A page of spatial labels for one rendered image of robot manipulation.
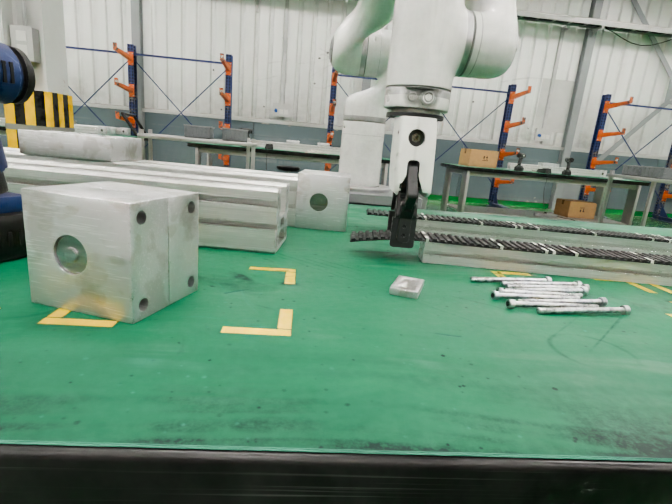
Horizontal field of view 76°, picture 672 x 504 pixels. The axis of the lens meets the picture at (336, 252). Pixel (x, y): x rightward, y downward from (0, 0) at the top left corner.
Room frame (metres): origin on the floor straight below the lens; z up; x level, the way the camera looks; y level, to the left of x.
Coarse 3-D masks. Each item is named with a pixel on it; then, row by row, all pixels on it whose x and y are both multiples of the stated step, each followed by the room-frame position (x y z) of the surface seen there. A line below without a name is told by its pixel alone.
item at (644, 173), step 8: (624, 168) 4.29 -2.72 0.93; (632, 168) 4.20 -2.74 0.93; (640, 168) 4.12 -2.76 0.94; (648, 168) 3.95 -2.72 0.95; (656, 168) 3.88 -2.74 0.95; (664, 168) 3.81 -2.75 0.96; (608, 176) 4.35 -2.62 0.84; (616, 176) 4.25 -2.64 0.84; (624, 176) 4.16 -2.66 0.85; (632, 176) 4.07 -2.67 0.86; (640, 176) 4.13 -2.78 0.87; (648, 176) 3.93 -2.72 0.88; (656, 176) 3.87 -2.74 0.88; (664, 176) 3.82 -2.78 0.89; (608, 184) 4.34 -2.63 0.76; (608, 192) 4.33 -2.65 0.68; (648, 200) 4.43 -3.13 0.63; (648, 208) 4.42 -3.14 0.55; (600, 216) 4.34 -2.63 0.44; (640, 224) 4.44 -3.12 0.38
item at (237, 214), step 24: (24, 168) 0.55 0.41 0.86; (48, 168) 0.56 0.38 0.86; (72, 168) 0.63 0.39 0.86; (96, 168) 0.63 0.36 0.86; (120, 168) 0.64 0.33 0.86; (216, 192) 0.55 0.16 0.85; (240, 192) 0.55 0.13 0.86; (264, 192) 0.55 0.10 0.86; (288, 192) 0.64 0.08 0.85; (216, 216) 0.55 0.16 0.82; (240, 216) 0.55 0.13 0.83; (264, 216) 0.55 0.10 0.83; (216, 240) 0.55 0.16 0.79; (240, 240) 0.55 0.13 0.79; (264, 240) 0.55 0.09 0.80
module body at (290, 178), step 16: (48, 160) 0.75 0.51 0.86; (64, 160) 0.75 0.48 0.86; (80, 160) 0.74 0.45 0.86; (96, 160) 0.75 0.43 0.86; (128, 160) 0.82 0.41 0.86; (144, 160) 0.83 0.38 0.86; (224, 176) 0.74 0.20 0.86; (240, 176) 0.74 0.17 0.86; (256, 176) 0.74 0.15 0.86; (272, 176) 0.74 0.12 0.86; (288, 176) 0.76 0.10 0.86; (288, 208) 0.74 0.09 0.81; (288, 224) 0.74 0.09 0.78
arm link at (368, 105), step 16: (384, 32) 1.22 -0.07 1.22; (368, 48) 1.19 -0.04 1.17; (384, 48) 1.20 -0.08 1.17; (368, 64) 1.21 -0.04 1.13; (384, 64) 1.21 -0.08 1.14; (384, 80) 1.21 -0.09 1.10; (352, 96) 1.23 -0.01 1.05; (368, 96) 1.20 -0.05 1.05; (384, 96) 1.21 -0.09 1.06; (352, 112) 1.21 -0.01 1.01; (368, 112) 1.20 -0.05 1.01; (384, 112) 1.23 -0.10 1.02
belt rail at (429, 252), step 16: (432, 256) 0.57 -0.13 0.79; (448, 256) 0.57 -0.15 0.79; (464, 256) 0.58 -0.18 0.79; (480, 256) 0.58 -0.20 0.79; (496, 256) 0.57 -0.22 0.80; (512, 256) 0.57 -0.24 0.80; (528, 256) 0.57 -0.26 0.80; (544, 256) 0.57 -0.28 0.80; (560, 256) 0.57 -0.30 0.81; (528, 272) 0.57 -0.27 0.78; (544, 272) 0.57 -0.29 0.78; (560, 272) 0.57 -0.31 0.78; (576, 272) 0.57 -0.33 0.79; (592, 272) 0.57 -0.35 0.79; (608, 272) 0.57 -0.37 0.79; (624, 272) 0.57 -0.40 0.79; (640, 272) 0.57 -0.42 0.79; (656, 272) 0.57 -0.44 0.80
